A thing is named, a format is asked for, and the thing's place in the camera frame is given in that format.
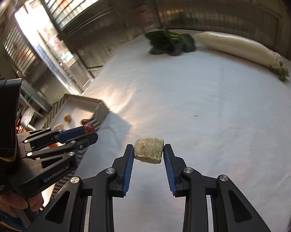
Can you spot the red date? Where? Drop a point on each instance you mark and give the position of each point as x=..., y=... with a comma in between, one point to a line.
x=84, y=121
x=89, y=128

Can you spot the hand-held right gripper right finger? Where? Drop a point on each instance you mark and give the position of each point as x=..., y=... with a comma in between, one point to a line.
x=169, y=171

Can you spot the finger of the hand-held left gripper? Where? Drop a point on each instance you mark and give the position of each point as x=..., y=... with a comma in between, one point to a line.
x=70, y=133
x=87, y=139

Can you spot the green leafy vegetable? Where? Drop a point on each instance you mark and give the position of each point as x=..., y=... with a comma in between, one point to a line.
x=170, y=42

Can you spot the white radish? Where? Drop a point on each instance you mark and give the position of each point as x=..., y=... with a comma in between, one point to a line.
x=242, y=48

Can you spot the white tablecloth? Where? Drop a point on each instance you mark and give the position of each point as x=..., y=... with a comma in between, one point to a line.
x=184, y=101

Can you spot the person's left hand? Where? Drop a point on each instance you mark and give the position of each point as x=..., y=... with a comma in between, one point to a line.
x=10, y=201

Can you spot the striped cardboard tray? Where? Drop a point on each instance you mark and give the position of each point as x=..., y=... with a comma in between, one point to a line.
x=80, y=106

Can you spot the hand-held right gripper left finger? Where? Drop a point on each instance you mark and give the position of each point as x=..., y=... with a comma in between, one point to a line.
x=128, y=170

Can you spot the orange tangerine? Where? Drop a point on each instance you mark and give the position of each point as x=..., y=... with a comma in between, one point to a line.
x=53, y=145

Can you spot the metal gate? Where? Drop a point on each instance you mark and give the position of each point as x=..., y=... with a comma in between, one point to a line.
x=208, y=9

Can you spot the brown longan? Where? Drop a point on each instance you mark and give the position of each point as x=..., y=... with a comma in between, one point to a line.
x=67, y=118

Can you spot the beige sugarcane piece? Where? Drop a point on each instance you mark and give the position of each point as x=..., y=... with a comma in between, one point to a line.
x=58, y=126

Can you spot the beige rectangular cake piece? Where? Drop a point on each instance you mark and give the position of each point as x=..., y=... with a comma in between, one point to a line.
x=149, y=149

